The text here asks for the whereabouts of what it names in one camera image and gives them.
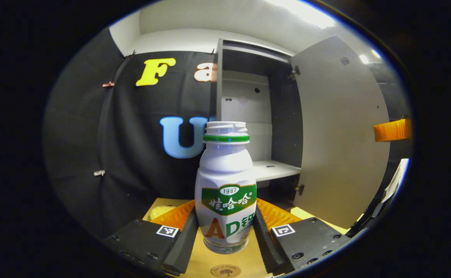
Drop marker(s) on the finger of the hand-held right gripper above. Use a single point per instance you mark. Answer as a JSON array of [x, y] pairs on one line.
[[391, 130]]

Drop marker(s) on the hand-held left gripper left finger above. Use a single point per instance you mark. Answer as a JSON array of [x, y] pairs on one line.
[[183, 247]]

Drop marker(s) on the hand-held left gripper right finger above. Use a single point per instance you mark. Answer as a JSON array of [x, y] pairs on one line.
[[266, 247]]

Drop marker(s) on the grey cabinet door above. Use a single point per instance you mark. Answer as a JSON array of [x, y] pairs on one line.
[[341, 135]]

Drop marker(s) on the white bottle green label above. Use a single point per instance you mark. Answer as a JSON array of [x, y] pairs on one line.
[[225, 173]]

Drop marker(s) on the dark grey cabinet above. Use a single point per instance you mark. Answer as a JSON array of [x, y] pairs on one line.
[[285, 127]]

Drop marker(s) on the metal door hinge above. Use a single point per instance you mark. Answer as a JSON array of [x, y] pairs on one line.
[[300, 189], [295, 72]]

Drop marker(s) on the white cabinet shelf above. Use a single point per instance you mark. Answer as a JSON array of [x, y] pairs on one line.
[[272, 170]]

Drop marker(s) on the pale yellow lumpy object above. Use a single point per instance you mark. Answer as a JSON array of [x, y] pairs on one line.
[[160, 213]]

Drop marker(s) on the ceiling light panel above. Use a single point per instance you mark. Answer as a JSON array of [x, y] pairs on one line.
[[368, 58]]

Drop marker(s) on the black backdrop cloth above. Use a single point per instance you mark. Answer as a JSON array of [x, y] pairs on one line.
[[133, 154]]

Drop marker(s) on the white clip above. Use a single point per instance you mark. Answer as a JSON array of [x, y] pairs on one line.
[[99, 173]]

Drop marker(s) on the pink clip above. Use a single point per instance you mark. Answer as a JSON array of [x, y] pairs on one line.
[[108, 84]]

